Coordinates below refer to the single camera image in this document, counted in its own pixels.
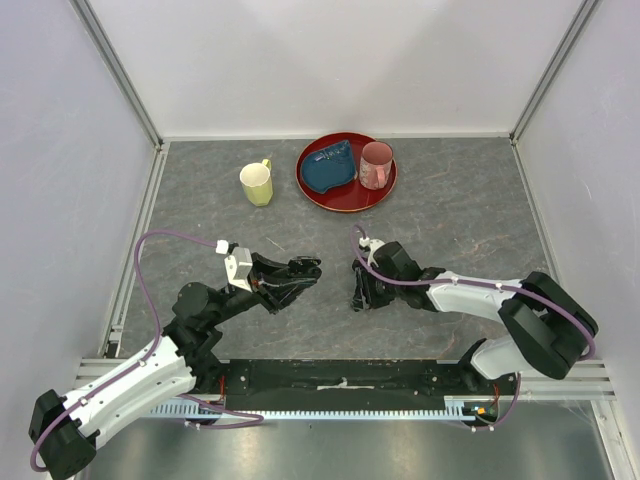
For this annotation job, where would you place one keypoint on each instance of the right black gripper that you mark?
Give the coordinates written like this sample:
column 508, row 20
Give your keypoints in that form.
column 363, row 295

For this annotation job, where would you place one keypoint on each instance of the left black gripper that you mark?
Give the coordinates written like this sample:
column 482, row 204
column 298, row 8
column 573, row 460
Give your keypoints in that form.
column 273, row 286

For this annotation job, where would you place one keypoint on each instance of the black oval charging case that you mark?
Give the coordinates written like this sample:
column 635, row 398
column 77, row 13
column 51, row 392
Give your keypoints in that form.
column 305, row 267

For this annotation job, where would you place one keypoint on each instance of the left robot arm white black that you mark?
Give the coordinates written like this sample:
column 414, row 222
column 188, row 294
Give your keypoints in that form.
column 67, row 430

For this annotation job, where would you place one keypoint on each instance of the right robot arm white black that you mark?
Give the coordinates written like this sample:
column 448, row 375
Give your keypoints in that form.
column 547, row 330

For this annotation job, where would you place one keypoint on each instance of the yellow-green mug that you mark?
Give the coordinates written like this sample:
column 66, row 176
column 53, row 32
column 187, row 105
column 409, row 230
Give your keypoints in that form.
column 256, row 181

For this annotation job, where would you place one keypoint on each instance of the blue leaf-shaped dish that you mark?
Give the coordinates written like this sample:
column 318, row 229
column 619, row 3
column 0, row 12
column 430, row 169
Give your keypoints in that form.
column 329, row 167

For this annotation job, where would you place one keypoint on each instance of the pink patterned mug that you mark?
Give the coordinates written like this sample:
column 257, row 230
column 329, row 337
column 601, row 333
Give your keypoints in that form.
column 375, row 165

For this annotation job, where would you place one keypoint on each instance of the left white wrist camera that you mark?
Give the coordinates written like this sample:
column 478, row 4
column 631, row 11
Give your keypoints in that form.
column 238, row 264

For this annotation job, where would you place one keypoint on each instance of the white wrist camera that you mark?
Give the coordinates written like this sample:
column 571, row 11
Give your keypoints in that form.
column 368, row 247
column 238, row 264

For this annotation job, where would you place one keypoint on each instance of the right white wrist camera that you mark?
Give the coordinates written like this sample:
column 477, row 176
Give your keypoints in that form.
column 368, row 247

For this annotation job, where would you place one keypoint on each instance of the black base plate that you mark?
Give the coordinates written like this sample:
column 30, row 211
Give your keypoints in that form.
column 351, row 385

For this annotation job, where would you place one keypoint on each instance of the slotted cable duct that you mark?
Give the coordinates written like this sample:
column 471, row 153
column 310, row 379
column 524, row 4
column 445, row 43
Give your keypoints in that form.
column 453, row 410

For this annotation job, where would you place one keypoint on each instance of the left aluminium frame post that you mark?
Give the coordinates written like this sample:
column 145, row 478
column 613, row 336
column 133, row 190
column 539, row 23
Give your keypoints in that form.
column 106, row 50

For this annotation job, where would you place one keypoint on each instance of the aluminium frame post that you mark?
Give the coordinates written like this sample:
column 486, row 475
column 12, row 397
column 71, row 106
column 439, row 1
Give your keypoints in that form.
column 106, row 50
column 566, row 45

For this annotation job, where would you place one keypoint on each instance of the right aluminium frame post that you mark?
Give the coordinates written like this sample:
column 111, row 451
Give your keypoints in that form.
column 566, row 45

